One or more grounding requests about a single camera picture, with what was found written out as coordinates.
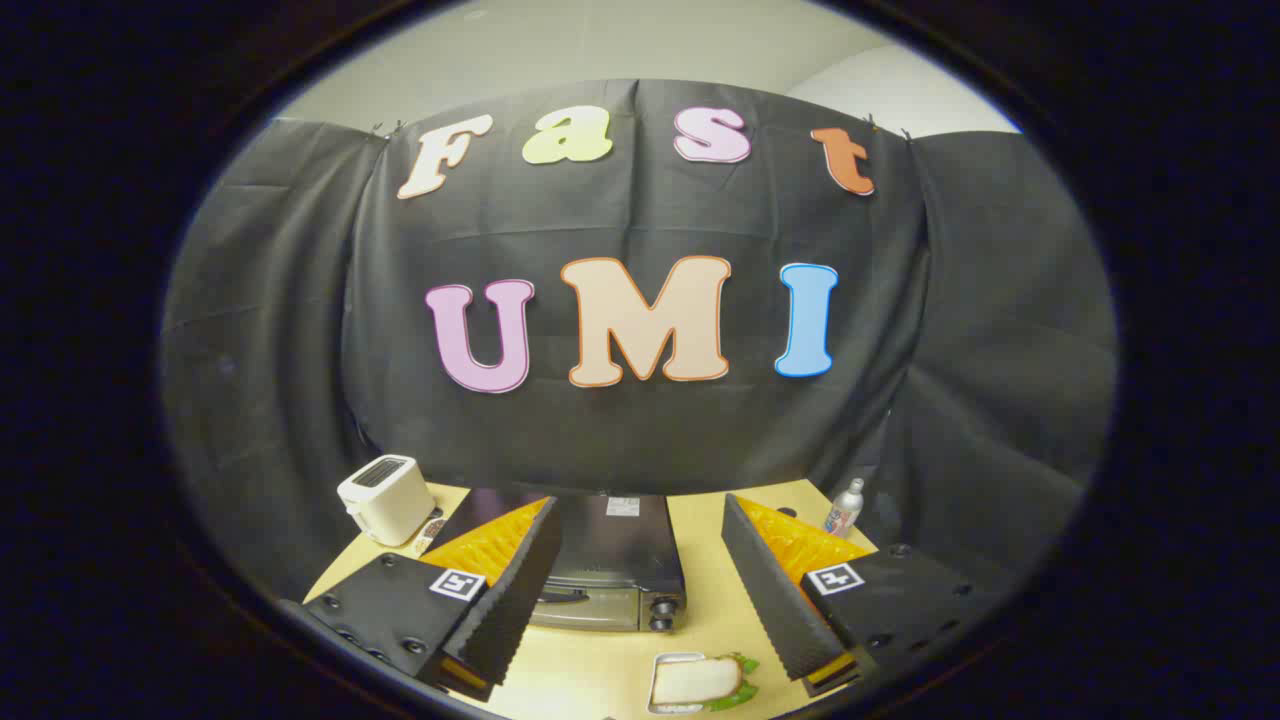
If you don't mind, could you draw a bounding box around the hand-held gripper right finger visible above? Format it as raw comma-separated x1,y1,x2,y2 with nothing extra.
722,493,1001,699

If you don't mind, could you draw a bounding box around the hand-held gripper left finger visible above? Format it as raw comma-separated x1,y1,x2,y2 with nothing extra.
300,495,563,703

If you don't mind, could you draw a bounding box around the black toaster oven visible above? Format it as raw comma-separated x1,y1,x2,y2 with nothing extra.
420,488,689,633

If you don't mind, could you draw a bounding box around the white bread lettuce sandwich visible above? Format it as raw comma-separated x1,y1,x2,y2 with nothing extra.
652,652,761,713

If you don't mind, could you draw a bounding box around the white pop-up toaster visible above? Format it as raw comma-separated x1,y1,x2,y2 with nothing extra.
337,455,437,548

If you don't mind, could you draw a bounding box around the silver pink spray bottle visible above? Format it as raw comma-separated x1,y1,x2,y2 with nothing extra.
824,478,866,538

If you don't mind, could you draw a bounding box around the white plastic tray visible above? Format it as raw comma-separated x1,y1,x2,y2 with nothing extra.
646,652,707,716

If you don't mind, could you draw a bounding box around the black backdrop cloth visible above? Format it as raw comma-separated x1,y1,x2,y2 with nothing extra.
160,78,1119,601

